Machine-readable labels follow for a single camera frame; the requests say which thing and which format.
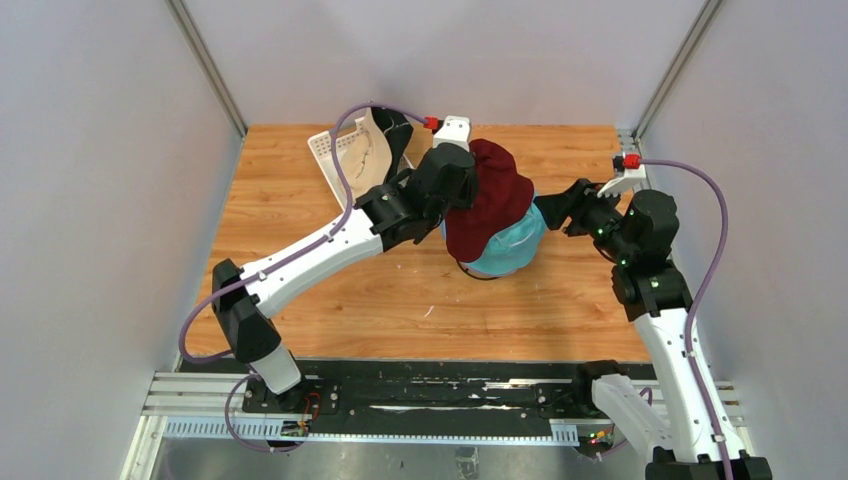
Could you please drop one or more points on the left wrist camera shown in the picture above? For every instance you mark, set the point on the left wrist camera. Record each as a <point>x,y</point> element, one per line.
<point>453,130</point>

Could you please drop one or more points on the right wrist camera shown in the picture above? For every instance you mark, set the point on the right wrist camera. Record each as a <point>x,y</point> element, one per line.
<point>628,173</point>

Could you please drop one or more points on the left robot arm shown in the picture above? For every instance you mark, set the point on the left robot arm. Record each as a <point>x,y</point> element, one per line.
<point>405,209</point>

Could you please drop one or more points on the teal hat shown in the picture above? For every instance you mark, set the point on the teal hat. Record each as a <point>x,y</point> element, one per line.
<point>514,239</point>

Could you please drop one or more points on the black hat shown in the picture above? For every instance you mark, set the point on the black hat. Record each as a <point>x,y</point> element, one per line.
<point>394,131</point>

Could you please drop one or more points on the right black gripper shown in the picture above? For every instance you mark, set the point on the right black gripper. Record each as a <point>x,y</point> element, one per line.
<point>575,203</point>

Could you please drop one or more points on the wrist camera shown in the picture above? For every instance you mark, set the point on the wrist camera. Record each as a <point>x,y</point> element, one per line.
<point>628,173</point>
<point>453,130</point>

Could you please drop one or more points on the dark red hat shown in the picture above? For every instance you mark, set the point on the dark red hat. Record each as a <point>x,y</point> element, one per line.
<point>503,197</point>

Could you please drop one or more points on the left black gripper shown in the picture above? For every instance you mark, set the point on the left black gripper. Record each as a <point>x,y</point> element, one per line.
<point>465,198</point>

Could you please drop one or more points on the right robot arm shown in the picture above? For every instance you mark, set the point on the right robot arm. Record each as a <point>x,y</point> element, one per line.
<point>695,438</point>

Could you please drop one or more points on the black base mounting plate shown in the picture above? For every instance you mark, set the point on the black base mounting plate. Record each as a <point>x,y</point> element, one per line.
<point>430,398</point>

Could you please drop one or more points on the white perforated plastic basket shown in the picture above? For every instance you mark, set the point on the white perforated plastic basket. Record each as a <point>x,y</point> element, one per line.
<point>324,152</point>

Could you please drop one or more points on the black wire hat stand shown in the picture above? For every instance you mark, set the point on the black wire hat stand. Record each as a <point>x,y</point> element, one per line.
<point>475,274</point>

